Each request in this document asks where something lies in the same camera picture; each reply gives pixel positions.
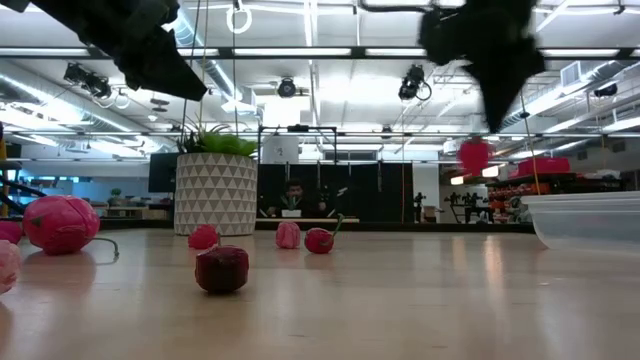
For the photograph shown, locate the succulent in patterned pot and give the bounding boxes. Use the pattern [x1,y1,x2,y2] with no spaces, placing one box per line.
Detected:
[173,117,260,237]

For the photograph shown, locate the black background monitor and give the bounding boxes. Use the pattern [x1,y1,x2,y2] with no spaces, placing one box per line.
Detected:
[148,152,181,194]

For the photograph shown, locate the black partition panels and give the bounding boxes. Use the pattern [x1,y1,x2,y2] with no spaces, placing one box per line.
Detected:
[257,162,415,224]

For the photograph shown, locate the dark red smooth cherry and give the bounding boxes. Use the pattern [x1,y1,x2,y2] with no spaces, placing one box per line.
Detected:
[194,244,250,295]

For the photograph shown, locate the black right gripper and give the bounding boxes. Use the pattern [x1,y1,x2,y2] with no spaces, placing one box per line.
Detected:
[417,0,547,135]

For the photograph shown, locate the long ceiling camera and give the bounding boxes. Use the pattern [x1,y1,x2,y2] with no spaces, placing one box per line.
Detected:
[63,62,112,99]

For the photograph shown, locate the overhead rig crossbar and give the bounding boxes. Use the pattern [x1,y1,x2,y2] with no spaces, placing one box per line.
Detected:
[0,46,640,60]

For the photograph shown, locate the red raspberry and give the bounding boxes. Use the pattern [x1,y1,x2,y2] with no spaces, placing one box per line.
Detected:
[187,223,221,251]

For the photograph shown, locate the pink-red round fruit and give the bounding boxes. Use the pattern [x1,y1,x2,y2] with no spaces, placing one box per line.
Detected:
[0,219,24,246]

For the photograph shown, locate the pale pink raspberry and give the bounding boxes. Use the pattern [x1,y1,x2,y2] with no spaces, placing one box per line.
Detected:
[0,239,23,296]
[275,221,302,250]

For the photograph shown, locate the small white potted plant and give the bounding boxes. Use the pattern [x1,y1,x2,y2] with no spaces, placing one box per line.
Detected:
[279,194,303,219]

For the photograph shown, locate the clear plastic tupperware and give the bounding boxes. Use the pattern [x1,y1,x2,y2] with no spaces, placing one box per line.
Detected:
[519,191,640,252]

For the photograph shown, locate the white hanging ring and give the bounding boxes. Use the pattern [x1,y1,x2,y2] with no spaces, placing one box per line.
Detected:
[225,3,253,35]

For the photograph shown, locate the ceiling camera with cable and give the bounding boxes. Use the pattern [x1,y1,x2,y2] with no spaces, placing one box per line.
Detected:
[398,64,432,101]

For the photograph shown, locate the red storage bin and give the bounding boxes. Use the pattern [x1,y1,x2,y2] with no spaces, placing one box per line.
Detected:
[508,156,572,179]

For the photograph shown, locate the shelving with orange items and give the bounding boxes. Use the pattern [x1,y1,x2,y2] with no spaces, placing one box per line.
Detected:
[487,172,581,224]

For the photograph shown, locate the red textured cherry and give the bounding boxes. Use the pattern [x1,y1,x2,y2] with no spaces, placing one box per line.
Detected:
[303,213,346,255]

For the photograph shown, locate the round ceiling camera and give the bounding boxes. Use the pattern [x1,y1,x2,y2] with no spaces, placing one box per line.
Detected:
[277,77,298,99]

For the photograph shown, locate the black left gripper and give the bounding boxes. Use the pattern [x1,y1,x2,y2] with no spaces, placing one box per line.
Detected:
[29,0,209,103]

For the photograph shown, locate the person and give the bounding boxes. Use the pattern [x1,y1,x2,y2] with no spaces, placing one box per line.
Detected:
[266,178,329,219]

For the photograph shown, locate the large magenta round fruit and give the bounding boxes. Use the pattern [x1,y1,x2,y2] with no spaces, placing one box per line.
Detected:
[22,194,101,257]

